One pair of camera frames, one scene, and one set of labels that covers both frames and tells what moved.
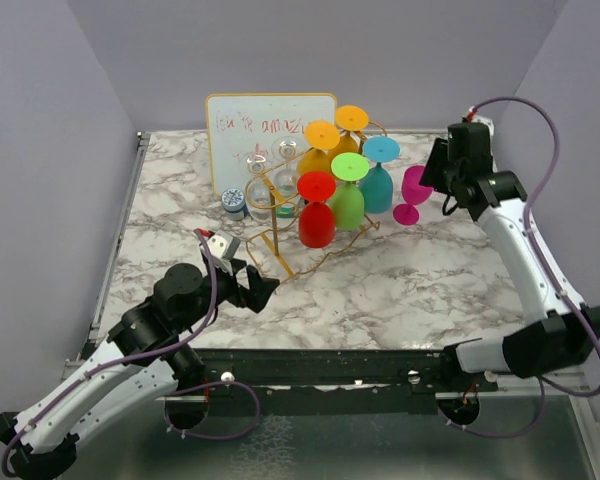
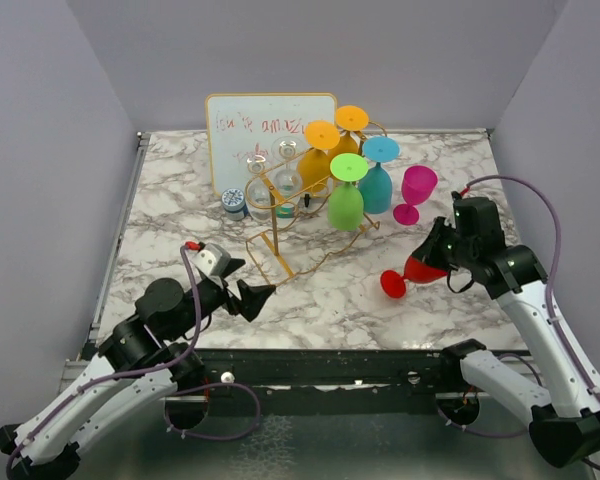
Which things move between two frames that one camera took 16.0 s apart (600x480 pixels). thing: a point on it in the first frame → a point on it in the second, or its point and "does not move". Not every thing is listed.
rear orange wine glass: x=349 y=120 does not move
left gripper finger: x=260 y=289 → x=233 y=265
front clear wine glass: x=258 y=191 does not move
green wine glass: x=349 y=200 does not move
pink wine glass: x=413 y=193 does not move
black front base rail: x=345 y=381 does not move
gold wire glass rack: x=304 y=209 does not move
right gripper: x=432 y=171 → x=428 y=251
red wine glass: x=316 y=219 → x=394 y=285
